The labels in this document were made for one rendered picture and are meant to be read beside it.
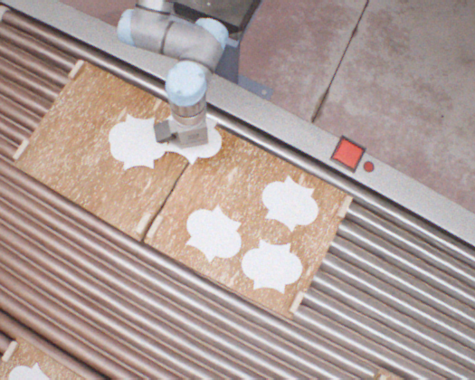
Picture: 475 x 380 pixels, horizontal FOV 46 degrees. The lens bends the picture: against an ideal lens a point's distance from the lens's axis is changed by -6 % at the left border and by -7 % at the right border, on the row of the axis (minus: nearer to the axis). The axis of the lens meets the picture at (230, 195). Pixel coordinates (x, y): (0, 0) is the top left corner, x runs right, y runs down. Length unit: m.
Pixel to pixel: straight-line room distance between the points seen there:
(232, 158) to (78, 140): 0.41
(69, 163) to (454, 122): 1.81
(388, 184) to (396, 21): 1.48
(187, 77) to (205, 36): 0.11
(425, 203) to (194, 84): 0.76
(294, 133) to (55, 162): 0.63
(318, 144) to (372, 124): 1.09
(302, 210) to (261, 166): 0.15
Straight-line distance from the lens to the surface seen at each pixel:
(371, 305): 1.53
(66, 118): 1.63
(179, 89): 1.12
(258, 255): 1.47
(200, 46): 1.18
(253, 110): 1.61
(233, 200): 1.51
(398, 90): 2.77
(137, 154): 1.54
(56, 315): 1.53
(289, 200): 1.51
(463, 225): 1.65
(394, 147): 2.65
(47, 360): 1.52
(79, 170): 1.57
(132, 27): 1.22
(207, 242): 1.47
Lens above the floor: 2.39
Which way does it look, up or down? 75 degrees down
